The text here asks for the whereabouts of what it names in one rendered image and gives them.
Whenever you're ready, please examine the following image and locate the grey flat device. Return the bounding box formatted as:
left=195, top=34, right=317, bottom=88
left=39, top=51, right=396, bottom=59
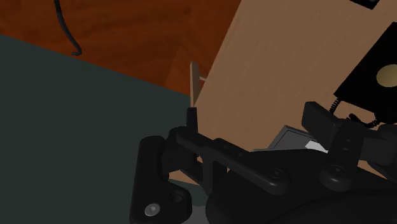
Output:
left=251, top=125, right=330, bottom=155

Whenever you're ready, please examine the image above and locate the light wooden table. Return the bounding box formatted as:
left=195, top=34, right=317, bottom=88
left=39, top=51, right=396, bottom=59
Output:
left=169, top=0, right=397, bottom=187

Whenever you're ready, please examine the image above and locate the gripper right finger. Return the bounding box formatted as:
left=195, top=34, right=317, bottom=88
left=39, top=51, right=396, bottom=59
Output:
left=302, top=101, right=397, bottom=193

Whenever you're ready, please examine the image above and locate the black cable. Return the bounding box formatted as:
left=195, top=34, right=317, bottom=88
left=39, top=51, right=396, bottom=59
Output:
left=53, top=0, right=83, bottom=57

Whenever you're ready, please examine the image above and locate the black device with coiled cord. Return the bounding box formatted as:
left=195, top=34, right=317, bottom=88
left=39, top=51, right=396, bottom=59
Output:
left=328, top=21, right=397, bottom=129

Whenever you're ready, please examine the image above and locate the black flat object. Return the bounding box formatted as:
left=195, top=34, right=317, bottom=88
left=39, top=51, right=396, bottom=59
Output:
left=349, top=0, right=381, bottom=10

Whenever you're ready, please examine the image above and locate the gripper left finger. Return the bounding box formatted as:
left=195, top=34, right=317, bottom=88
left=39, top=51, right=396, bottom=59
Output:
left=130, top=106, right=291, bottom=224

